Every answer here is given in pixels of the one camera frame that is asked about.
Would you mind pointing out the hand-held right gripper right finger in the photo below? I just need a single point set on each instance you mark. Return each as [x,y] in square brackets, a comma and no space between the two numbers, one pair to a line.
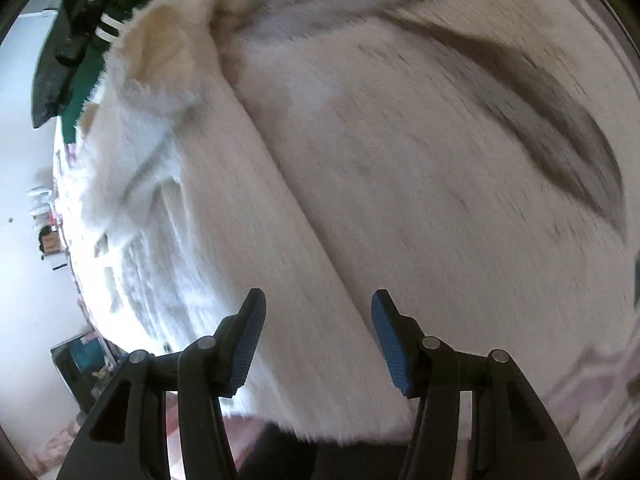
[392,345]

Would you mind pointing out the white fluffy sweater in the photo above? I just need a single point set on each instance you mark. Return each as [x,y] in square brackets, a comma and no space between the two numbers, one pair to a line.
[350,185]

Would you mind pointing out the green garment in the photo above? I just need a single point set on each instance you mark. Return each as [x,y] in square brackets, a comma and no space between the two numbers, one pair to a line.
[82,95]

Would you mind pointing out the black white striped garment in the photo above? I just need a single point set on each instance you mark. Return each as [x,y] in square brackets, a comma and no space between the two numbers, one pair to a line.
[127,5]

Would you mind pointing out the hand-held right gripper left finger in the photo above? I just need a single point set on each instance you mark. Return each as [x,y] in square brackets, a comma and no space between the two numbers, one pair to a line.
[245,345]

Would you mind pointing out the small brown box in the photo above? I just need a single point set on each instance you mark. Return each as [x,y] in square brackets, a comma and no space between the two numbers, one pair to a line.
[50,244]

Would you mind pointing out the pink patterned blanket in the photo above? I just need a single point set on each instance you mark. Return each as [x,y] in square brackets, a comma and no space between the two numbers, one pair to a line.
[575,390]

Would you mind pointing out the black jacket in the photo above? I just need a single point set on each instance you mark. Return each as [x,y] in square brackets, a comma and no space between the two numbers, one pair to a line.
[52,85]

